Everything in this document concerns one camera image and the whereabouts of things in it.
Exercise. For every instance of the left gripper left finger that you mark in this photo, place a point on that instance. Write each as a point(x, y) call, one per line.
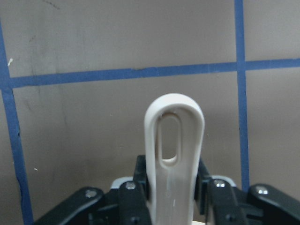
point(133, 196)

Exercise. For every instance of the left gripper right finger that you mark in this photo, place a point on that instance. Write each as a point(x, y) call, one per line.
point(216, 199)

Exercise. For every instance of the beige plastic dustpan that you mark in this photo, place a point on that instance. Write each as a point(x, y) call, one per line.
point(172, 181)

